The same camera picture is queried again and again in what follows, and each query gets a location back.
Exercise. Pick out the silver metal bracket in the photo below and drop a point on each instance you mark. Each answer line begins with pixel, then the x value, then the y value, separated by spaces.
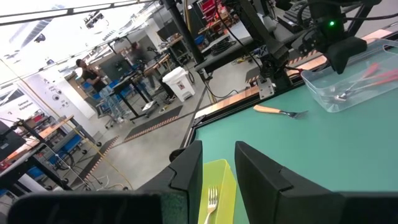
pixel 266 88

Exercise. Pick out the yellow translucent plastic bin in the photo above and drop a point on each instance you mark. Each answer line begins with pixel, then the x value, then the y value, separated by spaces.
pixel 225 186

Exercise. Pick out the black striped floor mat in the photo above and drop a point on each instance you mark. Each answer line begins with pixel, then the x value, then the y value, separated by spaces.
pixel 155 123
pixel 96 160

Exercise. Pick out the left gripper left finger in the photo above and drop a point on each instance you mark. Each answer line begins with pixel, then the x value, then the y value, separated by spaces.
pixel 174 205

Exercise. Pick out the white trash bin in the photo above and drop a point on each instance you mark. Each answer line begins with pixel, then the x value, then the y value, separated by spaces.
pixel 178 84

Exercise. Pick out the wooden table with blue drawers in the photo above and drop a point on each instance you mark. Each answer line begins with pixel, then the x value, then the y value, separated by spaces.
pixel 56 130

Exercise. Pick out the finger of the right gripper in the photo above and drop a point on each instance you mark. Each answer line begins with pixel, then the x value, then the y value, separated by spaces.
pixel 345 51

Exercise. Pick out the black background desk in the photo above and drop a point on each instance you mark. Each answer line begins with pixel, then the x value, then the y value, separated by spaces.
pixel 130 81

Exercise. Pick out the grey equipment cart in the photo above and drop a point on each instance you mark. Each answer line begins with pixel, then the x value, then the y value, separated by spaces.
pixel 217 60

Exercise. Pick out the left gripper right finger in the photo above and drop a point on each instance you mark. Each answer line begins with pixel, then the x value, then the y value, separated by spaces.
pixel 280 205

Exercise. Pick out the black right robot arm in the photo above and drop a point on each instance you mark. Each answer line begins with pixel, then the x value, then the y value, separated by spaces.
pixel 264 34

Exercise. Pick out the person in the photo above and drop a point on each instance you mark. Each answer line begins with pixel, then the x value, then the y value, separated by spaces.
pixel 91 76
pixel 141 62

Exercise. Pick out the clear plastic bin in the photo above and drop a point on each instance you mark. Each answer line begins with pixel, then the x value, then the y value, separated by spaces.
pixel 326 93

